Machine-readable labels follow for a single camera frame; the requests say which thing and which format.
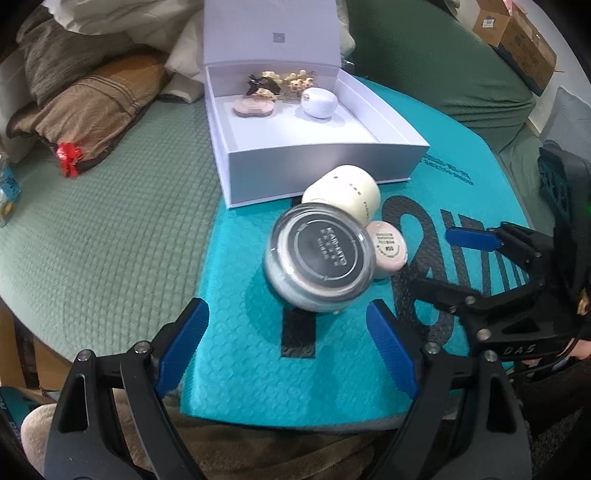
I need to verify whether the printed glass jar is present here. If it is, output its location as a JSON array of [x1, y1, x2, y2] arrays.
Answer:
[[0, 154, 21, 227]]

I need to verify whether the tan striped pillow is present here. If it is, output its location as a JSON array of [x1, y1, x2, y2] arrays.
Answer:
[[7, 51, 174, 160]]

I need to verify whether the beige fleece blanket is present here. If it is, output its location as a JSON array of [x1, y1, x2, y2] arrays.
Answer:
[[21, 392, 384, 480]]

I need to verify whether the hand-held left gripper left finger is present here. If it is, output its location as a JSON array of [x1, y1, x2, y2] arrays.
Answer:
[[44, 298, 211, 480]]

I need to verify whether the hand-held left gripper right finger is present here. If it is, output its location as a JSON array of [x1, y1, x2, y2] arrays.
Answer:
[[367, 299, 532, 480]]

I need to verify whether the large cardboard box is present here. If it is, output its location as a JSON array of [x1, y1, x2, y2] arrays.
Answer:
[[499, 9, 557, 95]]

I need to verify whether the black bear hair claw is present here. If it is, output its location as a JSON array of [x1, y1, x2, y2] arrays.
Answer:
[[246, 70, 282, 100]]

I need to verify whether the teal bubble mailer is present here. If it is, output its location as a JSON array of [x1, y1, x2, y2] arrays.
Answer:
[[178, 76, 532, 428]]

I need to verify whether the light grey cushion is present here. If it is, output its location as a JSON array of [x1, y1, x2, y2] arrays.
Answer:
[[549, 86, 591, 144]]

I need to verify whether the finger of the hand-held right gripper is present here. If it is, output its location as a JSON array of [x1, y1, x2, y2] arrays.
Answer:
[[445, 222, 561, 284], [411, 276, 559, 344]]

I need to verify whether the grey-brown heathered pillow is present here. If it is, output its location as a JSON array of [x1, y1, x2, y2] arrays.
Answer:
[[16, 7, 144, 109]]

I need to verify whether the gold bear hair claw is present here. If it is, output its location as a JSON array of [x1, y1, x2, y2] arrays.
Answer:
[[281, 69, 319, 100]]

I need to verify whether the small open cardboard box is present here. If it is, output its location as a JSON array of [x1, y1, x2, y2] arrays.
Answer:
[[473, 0, 511, 47]]

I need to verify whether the white hinged gift box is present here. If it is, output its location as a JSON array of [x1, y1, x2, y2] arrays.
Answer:
[[203, 0, 431, 209]]

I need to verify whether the glass powder jar pink lid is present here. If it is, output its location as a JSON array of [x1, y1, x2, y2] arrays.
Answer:
[[263, 202, 376, 315]]

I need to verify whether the pink round compact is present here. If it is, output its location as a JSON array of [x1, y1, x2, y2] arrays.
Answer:
[[232, 95, 278, 119], [365, 220, 409, 279]]

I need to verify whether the green covered sofa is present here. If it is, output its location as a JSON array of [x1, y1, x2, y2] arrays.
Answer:
[[0, 0, 591, 416]]

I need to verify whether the cream cosmetic jar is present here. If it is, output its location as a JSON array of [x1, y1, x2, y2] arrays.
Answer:
[[301, 165, 382, 222]]

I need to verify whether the white round case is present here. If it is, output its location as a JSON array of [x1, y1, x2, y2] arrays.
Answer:
[[300, 89, 338, 118]]

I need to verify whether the red ribbon bow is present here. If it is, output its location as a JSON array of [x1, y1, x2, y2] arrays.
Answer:
[[55, 142, 86, 178]]

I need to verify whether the teal packet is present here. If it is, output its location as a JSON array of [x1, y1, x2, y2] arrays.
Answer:
[[0, 387, 58, 439]]

